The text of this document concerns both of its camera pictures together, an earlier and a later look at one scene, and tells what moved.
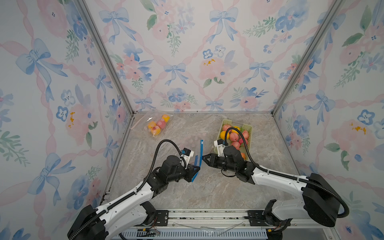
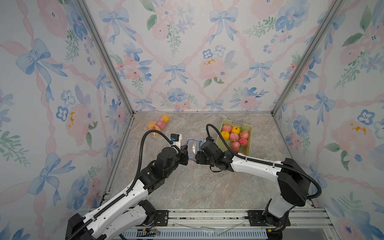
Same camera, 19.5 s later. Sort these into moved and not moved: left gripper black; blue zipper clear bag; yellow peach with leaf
Moved: left gripper black; blue zipper clear bag
Not moved: yellow peach with leaf
